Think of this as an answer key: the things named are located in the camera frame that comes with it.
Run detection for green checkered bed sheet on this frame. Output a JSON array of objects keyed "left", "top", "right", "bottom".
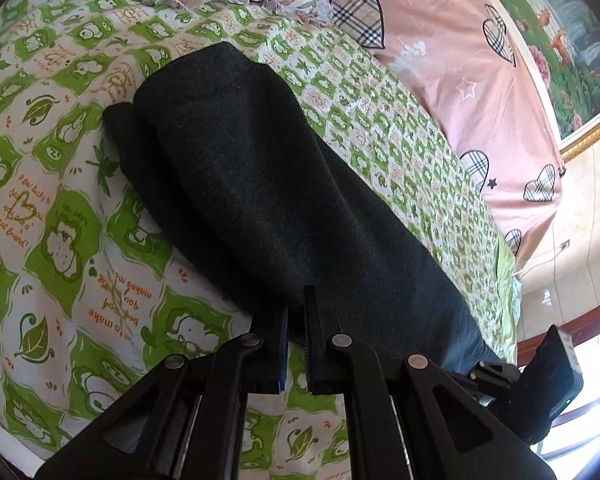
[{"left": 0, "top": 0, "right": 518, "bottom": 463}]

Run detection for landscape painting gold frame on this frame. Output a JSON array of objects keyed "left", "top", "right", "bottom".
[{"left": 491, "top": 0, "right": 600, "bottom": 162}]

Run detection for black pants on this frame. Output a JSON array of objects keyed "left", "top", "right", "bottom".
[{"left": 102, "top": 42, "right": 494, "bottom": 374}]

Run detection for pink quilt with hearts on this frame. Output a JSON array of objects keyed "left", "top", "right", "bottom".
[{"left": 329, "top": 0, "right": 564, "bottom": 264}]

